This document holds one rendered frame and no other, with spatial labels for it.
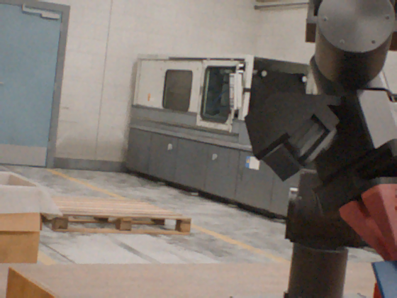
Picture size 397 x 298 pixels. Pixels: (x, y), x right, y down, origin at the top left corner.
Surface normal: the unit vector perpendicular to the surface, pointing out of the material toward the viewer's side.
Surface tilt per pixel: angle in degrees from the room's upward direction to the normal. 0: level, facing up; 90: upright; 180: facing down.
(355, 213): 111
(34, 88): 90
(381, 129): 59
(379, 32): 67
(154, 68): 90
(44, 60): 90
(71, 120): 90
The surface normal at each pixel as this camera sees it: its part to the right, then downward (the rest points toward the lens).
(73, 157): 0.47, 0.09
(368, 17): -0.09, -0.35
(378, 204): -0.70, 0.31
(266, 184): -0.88, -0.07
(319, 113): 0.51, -0.42
